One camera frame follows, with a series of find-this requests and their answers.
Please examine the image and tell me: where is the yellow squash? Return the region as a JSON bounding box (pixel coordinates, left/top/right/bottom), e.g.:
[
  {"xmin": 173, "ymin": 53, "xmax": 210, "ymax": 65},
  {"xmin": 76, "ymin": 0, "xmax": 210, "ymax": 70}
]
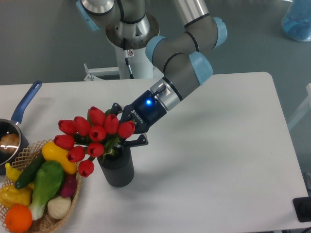
[{"xmin": 42, "ymin": 142, "xmax": 77, "ymax": 175}]

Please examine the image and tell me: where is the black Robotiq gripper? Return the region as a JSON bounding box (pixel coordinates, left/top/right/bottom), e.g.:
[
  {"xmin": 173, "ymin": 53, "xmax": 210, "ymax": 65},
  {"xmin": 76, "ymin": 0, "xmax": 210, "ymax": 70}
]
[{"xmin": 110, "ymin": 90, "xmax": 167, "ymax": 148}]

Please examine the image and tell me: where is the purple red onion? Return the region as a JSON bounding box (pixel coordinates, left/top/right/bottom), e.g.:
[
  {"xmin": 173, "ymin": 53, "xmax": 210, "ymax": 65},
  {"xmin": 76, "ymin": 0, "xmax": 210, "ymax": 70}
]
[{"xmin": 60, "ymin": 175, "xmax": 77, "ymax": 198}]

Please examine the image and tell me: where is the blue handled saucepan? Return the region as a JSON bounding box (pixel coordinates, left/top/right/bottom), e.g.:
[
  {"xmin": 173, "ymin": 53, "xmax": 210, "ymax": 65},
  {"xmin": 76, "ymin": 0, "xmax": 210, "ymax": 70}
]
[{"xmin": 0, "ymin": 81, "xmax": 42, "ymax": 175}]

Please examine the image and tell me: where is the green cucumber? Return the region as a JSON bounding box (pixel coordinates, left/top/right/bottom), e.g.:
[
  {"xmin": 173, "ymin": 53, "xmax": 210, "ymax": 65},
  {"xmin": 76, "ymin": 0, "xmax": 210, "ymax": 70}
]
[{"xmin": 15, "ymin": 153, "xmax": 46, "ymax": 189}]

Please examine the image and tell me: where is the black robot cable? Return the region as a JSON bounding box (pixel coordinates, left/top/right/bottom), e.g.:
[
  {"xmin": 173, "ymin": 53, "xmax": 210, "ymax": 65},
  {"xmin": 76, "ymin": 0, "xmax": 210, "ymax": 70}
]
[{"xmin": 122, "ymin": 38, "xmax": 135, "ymax": 79}]

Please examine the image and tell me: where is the yellow banana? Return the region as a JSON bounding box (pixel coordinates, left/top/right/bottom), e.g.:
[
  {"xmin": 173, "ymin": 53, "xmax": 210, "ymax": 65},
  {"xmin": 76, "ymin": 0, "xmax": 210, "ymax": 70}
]
[{"xmin": 4, "ymin": 163, "xmax": 34, "ymax": 191}]

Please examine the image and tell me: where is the black device at edge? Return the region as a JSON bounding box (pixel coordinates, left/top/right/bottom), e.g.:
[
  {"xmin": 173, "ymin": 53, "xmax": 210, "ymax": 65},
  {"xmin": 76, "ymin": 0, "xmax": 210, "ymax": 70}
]
[{"xmin": 293, "ymin": 197, "xmax": 311, "ymax": 222}]

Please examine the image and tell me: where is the yellow gourd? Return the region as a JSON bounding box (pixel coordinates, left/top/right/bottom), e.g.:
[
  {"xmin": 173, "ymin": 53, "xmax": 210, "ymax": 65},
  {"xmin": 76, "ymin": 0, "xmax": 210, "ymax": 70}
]
[{"xmin": 0, "ymin": 185, "xmax": 32, "ymax": 209}]

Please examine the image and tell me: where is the brown bread roll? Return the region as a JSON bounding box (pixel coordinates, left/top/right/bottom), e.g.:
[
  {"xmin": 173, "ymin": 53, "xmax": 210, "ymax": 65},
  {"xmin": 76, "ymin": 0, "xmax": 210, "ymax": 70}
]
[{"xmin": 0, "ymin": 133, "xmax": 19, "ymax": 154}]

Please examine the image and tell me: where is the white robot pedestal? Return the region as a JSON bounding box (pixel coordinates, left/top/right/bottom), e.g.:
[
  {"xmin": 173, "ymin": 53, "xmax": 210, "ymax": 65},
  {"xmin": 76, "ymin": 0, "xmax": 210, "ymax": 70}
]
[{"xmin": 83, "ymin": 13, "xmax": 165, "ymax": 82}]

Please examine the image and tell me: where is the white garlic bulb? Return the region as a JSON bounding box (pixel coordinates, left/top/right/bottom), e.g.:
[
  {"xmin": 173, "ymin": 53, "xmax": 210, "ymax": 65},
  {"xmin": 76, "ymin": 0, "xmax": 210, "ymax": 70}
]
[{"xmin": 47, "ymin": 196, "xmax": 71, "ymax": 219}]

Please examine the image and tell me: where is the orange fruit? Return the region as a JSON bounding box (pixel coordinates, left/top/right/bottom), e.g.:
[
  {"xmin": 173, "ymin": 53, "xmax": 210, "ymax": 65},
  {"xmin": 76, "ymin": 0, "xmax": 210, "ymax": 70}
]
[{"xmin": 5, "ymin": 205, "xmax": 33, "ymax": 233}]

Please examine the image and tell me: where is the dark grey ribbed vase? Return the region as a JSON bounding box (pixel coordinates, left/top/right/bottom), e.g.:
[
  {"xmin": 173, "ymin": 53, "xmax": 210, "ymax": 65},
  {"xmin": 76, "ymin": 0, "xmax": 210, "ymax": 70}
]
[{"xmin": 98, "ymin": 146, "xmax": 135, "ymax": 187}]

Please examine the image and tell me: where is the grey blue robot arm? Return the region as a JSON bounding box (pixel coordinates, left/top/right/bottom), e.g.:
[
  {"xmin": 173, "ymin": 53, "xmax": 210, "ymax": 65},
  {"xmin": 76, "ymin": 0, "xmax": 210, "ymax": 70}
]
[{"xmin": 76, "ymin": 0, "xmax": 227, "ymax": 147}]

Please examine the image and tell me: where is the red tulip bouquet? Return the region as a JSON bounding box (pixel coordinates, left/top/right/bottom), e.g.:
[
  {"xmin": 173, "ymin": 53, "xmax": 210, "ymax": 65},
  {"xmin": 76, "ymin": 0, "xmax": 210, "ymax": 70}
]
[{"xmin": 53, "ymin": 106, "xmax": 136, "ymax": 178}]

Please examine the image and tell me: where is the green bok choy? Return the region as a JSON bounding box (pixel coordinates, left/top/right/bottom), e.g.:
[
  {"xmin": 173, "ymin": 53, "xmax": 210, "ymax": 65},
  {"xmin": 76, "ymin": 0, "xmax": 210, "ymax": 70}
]
[{"xmin": 29, "ymin": 161, "xmax": 64, "ymax": 221}]

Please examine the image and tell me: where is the woven wicker basket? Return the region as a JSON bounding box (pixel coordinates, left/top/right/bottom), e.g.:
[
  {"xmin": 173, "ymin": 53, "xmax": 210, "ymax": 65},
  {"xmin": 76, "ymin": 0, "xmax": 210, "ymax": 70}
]
[{"xmin": 11, "ymin": 139, "xmax": 82, "ymax": 233}]

